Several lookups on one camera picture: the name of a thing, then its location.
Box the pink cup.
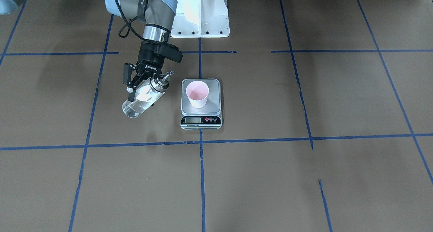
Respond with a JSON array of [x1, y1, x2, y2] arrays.
[[186, 80, 210, 109]]

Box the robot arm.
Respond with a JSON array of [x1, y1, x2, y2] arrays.
[[105, 0, 183, 109]]

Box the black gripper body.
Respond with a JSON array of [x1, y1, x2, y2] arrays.
[[135, 42, 166, 80]]

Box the clear glass sauce bottle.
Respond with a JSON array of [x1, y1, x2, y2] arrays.
[[122, 71, 175, 118]]

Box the digital kitchen scale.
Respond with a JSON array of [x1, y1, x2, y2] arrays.
[[180, 78, 223, 129]]

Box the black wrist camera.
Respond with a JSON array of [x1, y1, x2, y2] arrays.
[[154, 42, 183, 63]]

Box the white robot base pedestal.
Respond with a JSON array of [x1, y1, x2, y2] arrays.
[[171, 0, 230, 38]]

